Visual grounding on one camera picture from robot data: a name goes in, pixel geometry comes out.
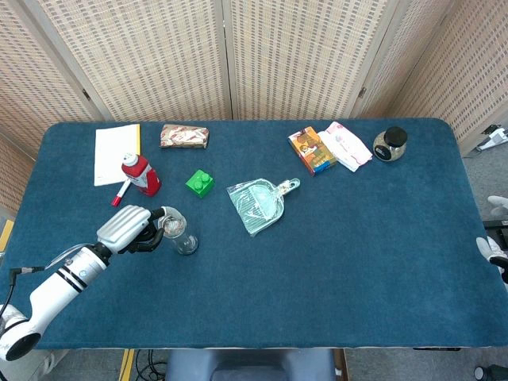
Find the right white five-finger robot hand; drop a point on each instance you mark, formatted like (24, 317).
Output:
(494, 248)

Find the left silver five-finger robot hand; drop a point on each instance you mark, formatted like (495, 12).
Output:
(123, 228)

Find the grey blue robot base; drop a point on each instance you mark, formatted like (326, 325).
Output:
(250, 365)

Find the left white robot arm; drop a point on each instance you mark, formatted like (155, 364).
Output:
(55, 291)

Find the red white marker pen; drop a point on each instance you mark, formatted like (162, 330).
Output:
(121, 194)

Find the red juice bottle white cap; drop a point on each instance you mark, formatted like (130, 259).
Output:
(141, 174)

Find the clear wrist tube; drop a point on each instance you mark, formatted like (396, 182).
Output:
(63, 254)

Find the white paper notepad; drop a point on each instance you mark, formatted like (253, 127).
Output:
(113, 151)

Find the green toy building brick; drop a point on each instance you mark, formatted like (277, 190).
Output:
(198, 185)

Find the white stand foot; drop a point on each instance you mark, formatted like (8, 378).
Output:
(494, 139)

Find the red patterned snack pack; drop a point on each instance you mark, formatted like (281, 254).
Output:
(184, 137)

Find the black floor equipment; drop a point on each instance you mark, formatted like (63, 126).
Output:
(496, 373)

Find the green dustpan in plastic bag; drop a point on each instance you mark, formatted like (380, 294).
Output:
(258, 206)

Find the round glass jar black lid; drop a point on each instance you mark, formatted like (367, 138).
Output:
(389, 147)

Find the woven bamboo folding screen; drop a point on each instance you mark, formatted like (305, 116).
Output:
(158, 59)

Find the blue carpet table cover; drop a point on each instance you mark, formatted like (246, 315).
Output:
(317, 258)

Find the white wet wipes pack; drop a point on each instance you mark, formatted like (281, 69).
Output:
(347, 147)

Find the orange printed carton box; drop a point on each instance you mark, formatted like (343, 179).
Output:
(311, 151)

